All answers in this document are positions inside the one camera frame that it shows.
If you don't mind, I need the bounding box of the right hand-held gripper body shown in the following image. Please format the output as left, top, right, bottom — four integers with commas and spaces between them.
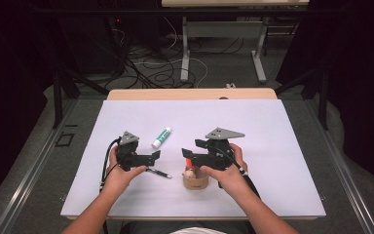
205, 127, 245, 172

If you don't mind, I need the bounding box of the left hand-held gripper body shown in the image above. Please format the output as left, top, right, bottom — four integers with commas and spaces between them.
116, 131, 144, 173

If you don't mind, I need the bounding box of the black pen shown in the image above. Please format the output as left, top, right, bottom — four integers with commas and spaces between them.
145, 167, 173, 179

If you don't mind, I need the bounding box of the green and white glue stick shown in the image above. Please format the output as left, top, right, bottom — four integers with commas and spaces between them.
151, 127, 172, 150

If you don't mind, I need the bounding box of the wooden pen holder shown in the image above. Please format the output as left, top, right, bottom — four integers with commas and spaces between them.
182, 165, 209, 191

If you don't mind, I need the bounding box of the person's left hand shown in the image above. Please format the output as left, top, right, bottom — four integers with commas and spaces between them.
101, 145, 148, 196

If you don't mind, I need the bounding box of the person's right hand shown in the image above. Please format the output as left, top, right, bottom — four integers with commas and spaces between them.
200, 143, 249, 196

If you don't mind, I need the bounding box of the light wooden table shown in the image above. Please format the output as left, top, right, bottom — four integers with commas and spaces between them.
106, 87, 279, 101

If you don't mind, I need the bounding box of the person's white shirt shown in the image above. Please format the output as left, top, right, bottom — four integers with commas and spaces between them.
168, 227, 225, 234

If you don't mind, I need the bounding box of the black metal stand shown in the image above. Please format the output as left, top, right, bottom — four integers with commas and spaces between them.
52, 62, 110, 130
274, 64, 330, 131

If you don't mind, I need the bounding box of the black computer tower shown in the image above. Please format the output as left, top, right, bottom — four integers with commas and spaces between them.
57, 16, 127, 76

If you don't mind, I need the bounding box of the grey metal-legged desk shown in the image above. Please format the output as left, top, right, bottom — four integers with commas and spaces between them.
161, 0, 310, 84

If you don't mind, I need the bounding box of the left hand-held gripper cable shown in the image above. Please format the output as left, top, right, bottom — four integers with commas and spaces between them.
99, 137, 122, 234

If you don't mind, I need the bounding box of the hand-held gripper cable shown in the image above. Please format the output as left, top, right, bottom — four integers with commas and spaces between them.
99, 137, 122, 234
216, 147, 261, 200

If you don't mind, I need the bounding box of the right hand-held gripper cable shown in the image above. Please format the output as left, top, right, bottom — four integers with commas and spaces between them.
216, 147, 261, 200

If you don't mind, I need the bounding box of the white floor cable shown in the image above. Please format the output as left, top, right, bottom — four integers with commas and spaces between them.
132, 16, 209, 89

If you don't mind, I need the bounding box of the bundle of black floor cables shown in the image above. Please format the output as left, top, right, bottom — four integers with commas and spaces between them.
110, 28, 208, 90

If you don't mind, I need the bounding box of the grey metal floor rail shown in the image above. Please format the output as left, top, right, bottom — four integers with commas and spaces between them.
0, 98, 79, 234
305, 98, 374, 234

